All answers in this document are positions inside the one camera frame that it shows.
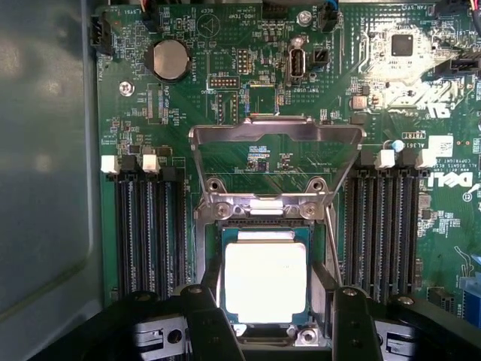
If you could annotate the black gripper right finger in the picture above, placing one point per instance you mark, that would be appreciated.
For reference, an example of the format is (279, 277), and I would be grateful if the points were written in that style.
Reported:
(351, 323)

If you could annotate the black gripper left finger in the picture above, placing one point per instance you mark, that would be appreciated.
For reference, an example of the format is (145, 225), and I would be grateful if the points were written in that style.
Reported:
(210, 323)

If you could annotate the black RAM slot white latch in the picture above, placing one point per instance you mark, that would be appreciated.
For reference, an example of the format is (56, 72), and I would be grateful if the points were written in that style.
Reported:
(409, 233)
(121, 233)
(372, 233)
(153, 233)

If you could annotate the metal CPU socket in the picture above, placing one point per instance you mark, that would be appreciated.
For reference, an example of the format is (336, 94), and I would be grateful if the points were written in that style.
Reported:
(259, 210)

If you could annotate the silver metal socket cover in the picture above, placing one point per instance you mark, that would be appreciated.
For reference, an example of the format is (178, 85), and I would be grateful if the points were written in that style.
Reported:
(278, 129)

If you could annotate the blue plastic connector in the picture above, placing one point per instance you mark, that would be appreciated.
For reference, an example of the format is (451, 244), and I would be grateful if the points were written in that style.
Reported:
(471, 295)

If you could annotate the white label sticker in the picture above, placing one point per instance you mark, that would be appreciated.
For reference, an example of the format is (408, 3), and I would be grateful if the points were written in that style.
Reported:
(440, 144)

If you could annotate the grey metal PC case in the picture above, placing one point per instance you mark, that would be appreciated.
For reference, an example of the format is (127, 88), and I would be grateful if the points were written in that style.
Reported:
(45, 169)

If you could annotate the silver motherboard screw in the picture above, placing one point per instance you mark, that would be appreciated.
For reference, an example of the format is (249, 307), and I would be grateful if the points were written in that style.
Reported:
(303, 17)
(127, 88)

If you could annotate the green Dell motherboard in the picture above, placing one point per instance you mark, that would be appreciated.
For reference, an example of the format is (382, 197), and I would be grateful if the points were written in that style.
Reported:
(263, 75)

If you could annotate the internal USB port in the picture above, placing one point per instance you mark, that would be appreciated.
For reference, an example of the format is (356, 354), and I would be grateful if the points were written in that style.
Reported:
(296, 64)

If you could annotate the silver coin cell battery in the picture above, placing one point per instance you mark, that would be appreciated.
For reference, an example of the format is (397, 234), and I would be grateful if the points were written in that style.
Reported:
(168, 60)

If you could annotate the small black square connector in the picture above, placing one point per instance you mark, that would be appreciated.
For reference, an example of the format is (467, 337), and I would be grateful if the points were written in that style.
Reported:
(320, 58)

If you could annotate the black wide header connector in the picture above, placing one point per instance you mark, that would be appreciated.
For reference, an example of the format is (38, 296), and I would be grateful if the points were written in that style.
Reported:
(465, 64)

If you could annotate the black square chipset chip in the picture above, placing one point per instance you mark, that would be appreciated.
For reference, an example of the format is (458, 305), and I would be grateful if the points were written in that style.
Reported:
(402, 45)

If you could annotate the black plugged fan connector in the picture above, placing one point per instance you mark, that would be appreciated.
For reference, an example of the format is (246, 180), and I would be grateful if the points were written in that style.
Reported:
(326, 20)

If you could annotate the black fan header connector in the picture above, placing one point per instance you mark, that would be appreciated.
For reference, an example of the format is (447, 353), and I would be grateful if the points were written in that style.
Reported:
(101, 35)

